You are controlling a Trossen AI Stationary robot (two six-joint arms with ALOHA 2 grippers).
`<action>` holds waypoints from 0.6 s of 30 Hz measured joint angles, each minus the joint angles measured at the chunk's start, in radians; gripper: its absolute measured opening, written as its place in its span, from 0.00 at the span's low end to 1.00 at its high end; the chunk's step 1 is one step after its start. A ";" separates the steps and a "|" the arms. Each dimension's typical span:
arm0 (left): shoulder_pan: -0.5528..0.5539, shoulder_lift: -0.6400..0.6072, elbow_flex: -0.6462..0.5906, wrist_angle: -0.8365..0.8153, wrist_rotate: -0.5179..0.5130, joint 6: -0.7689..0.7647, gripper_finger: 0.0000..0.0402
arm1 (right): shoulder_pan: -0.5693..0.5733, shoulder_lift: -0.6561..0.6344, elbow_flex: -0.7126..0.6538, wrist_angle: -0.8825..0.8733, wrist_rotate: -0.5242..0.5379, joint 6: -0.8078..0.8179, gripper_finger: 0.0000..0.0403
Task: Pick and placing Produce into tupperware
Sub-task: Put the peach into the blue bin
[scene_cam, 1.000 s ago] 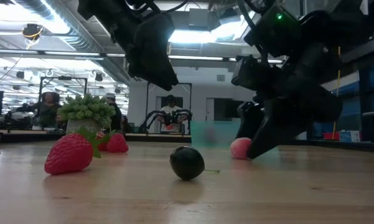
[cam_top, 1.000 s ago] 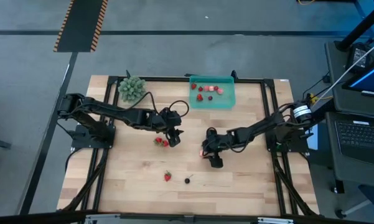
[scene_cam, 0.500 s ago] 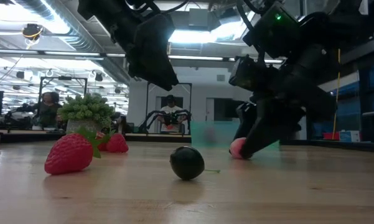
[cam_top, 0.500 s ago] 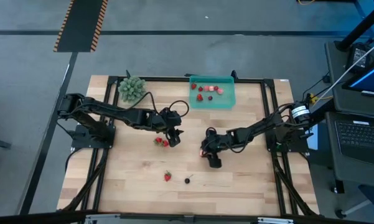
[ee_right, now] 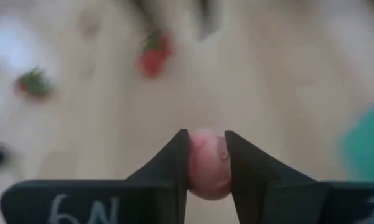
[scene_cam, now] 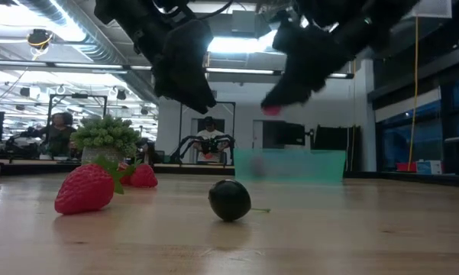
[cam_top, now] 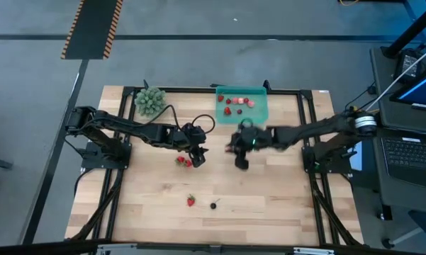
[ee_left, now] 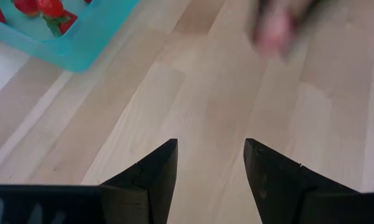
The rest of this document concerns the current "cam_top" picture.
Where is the black frame beam with brackets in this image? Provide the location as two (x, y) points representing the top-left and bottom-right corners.
(0, 239), (426, 255)

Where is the black laptop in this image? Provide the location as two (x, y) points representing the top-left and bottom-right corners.
(381, 127), (426, 189)

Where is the blue box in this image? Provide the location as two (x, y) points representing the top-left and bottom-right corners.
(349, 150), (364, 171)

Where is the green artificial potted plant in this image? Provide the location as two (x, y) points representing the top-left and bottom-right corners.
(133, 86), (167, 118)

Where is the grey equipment cart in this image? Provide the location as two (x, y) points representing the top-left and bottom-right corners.
(369, 45), (426, 222)

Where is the black vertical post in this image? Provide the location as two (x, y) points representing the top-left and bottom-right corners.
(381, 0), (426, 60)

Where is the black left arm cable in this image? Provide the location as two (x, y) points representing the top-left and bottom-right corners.
(141, 104), (217, 135)

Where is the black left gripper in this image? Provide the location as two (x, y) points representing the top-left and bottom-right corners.
(179, 122), (209, 168)

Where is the black power adapter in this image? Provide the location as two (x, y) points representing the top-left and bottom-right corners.
(396, 48), (422, 81)

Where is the monitor with blue screen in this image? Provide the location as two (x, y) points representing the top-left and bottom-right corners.
(389, 67), (426, 114)

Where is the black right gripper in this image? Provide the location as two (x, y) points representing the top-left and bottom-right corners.
(226, 122), (274, 171)

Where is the white cable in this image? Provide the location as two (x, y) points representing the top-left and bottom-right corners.
(366, 41), (426, 111)

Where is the black aluminium table frame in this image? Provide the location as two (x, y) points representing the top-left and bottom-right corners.
(65, 79), (364, 248)

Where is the black orange-striped floor ramp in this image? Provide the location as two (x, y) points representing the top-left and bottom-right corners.
(60, 0), (124, 60)

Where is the teal plastic tupperware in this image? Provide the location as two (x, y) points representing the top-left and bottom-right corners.
(215, 85), (269, 125)

